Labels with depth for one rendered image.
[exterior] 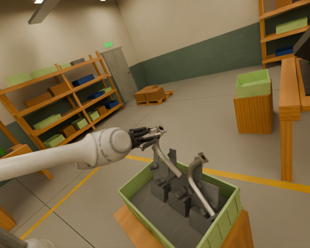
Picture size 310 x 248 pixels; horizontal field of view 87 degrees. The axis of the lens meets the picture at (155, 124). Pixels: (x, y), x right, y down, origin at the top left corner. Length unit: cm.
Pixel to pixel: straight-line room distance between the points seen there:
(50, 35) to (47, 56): 69
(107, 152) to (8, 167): 26
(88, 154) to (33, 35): 586
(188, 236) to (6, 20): 610
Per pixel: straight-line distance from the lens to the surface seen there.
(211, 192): 90
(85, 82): 582
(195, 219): 95
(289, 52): 603
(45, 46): 626
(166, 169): 109
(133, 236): 117
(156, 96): 534
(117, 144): 47
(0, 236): 93
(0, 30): 609
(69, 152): 51
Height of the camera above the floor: 170
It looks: 24 degrees down
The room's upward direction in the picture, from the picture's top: 22 degrees counter-clockwise
